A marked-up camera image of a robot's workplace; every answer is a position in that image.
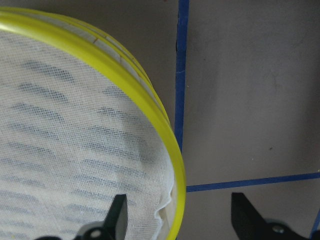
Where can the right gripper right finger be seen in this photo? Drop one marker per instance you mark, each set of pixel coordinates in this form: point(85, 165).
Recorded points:
point(248, 224)

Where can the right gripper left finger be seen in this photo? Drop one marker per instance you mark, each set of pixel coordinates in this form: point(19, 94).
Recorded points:
point(113, 227)

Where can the yellow steamer layer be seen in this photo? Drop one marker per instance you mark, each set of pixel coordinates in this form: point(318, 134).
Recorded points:
point(79, 126)
point(124, 53)

